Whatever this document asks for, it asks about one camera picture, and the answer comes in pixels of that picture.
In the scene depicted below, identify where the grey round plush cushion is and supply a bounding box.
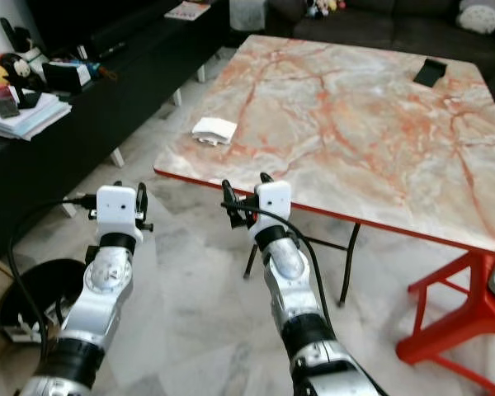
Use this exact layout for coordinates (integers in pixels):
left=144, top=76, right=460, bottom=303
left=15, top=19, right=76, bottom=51
left=457, top=0, right=495, bottom=35

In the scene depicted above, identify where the black television console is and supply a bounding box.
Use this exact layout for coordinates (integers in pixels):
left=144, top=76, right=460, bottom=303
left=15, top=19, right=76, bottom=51
left=0, top=0, right=233, bottom=258

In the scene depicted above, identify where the white paper stack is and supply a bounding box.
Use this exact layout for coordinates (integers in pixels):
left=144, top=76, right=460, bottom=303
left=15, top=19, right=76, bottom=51
left=0, top=92, right=72, bottom=140

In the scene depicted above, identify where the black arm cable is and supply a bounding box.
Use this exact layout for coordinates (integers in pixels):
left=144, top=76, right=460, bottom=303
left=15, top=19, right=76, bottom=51
left=231, top=203, right=332, bottom=327
left=6, top=193, right=101, bottom=357

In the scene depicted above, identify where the small red pink box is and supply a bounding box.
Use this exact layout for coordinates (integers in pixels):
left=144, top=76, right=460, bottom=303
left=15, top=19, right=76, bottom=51
left=0, top=82, right=22, bottom=119

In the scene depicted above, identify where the cartoon boy plush doll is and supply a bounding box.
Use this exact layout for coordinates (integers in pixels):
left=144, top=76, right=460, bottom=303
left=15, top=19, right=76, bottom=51
left=307, top=0, right=329, bottom=18

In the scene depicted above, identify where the thin colourful book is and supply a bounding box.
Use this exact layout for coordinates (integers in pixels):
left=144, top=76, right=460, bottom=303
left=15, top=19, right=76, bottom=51
left=164, top=2, right=212, bottom=21

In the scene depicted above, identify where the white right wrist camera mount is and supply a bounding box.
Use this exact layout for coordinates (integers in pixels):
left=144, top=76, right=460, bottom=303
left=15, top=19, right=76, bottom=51
left=253, top=179, right=294, bottom=232

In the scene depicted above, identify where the dark grey sofa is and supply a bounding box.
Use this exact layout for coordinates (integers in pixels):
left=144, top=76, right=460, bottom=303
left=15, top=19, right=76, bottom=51
left=268, top=0, right=495, bottom=57

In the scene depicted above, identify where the black and white box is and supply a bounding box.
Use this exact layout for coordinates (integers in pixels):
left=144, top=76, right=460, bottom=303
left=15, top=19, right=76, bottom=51
left=45, top=59, right=94, bottom=92

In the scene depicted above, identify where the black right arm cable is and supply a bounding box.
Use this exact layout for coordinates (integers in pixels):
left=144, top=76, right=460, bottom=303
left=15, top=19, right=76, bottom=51
left=231, top=203, right=332, bottom=327

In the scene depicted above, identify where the black round rubbish bin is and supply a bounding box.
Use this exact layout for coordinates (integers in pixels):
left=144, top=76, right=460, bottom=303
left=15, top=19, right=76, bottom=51
left=0, top=259, right=73, bottom=349

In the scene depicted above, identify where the marble top red frame table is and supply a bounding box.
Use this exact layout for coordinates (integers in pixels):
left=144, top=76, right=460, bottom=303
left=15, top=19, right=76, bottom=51
left=153, top=33, right=495, bottom=390

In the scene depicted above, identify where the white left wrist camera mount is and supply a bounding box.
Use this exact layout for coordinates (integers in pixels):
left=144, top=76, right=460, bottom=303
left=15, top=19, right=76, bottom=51
left=97, top=185, right=138, bottom=236

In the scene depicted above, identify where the black flat television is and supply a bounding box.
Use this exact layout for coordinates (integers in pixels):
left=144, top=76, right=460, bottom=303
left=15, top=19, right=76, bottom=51
left=25, top=0, right=186, bottom=49

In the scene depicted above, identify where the black white mouse plush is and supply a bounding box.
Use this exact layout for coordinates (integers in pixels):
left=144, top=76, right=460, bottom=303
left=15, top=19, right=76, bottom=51
left=6, top=50, right=47, bottom=84

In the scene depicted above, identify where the translucent white container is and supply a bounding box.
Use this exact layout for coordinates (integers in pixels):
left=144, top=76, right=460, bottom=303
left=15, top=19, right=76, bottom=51
left=229, top=0, right=270, bottom=32

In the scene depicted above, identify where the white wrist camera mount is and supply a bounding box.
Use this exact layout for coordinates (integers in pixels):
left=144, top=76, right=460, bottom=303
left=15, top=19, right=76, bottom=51
left=97, top=185, right=138, bottom=236
left=253, top=179, right=294, bottom=232

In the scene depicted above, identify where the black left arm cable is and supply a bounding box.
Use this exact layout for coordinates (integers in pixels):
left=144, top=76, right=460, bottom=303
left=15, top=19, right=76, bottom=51
left=6, top=193, right=101, bottom=357

